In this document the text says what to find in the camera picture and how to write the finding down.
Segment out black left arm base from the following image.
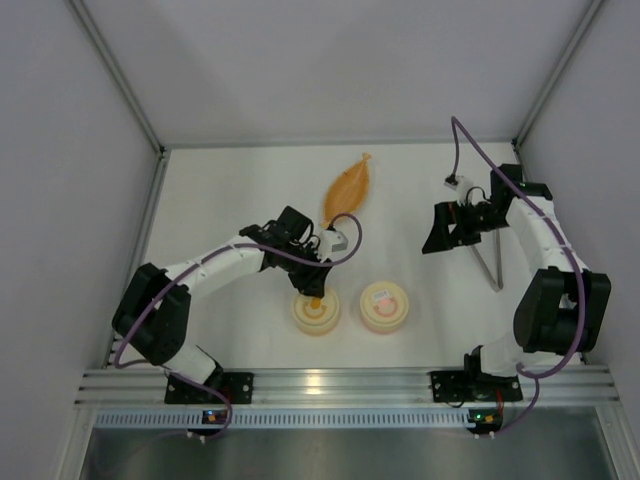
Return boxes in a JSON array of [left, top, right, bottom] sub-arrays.
[[164, 371, 254, 405]]

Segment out cream lid orange smiley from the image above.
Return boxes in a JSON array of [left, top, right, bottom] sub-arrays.
[[292, 287, 340, 318]]

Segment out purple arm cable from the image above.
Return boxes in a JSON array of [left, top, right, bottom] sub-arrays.
[[444, 115, 586, 441], [114, 213, 363, 441]]

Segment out left aluminium frame post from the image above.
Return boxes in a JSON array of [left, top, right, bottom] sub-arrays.
[[67, 0, 167, 154]]

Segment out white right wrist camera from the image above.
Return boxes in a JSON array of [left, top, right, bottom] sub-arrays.
[[444, 174, 475, 203]]

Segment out metal serving tongs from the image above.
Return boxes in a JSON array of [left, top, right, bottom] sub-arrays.
[[469, 227, 504, 292]]

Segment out aluminium frame post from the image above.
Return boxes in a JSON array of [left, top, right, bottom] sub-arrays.
[[67, 0, 167, 154], [511, 0, 609, 153]]

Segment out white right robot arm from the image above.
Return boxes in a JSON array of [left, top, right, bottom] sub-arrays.
[[422, 164, 612, 377]]

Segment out right aluminium frame post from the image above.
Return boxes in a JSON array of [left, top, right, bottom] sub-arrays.
[[511, 0, 609, 153]]

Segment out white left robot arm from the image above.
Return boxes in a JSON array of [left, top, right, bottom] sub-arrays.
[[112, 206, 348, 389]]

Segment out aluminium mounting rail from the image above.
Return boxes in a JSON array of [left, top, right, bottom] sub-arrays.
[[74, 365, 620, 408]]

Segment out grey slotted cable duct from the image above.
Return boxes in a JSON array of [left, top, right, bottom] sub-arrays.
[[94, 408, 499, 430]]

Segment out cream bowl orange base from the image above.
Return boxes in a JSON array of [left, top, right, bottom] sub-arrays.
[[294, 314, 340, 336]]

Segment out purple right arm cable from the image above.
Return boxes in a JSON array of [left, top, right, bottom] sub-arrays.
[[444, 115, 586, 441]]

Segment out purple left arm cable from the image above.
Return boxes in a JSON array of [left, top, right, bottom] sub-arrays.
[[114, 213, 363, 441]]

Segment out cream lid pink smiley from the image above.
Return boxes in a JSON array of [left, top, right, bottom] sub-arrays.
[[359, 281, 409, 316]]

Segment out orange boat-shaped dish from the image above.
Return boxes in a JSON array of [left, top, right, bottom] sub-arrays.
[[321, 153, 372, 228]]

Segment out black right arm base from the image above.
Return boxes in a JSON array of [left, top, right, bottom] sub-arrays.
[[428, 370, 523, 404]]

